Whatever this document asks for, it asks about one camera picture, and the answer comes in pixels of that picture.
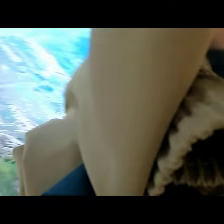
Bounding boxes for cream knit garment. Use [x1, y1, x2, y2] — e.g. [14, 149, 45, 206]
[145, 58, 224, 197]

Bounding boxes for tan pants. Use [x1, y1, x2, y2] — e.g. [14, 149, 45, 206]
[12, 27, 216, 197]

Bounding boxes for blue jeans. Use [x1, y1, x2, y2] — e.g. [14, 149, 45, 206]
[41, 162, 98, 197]

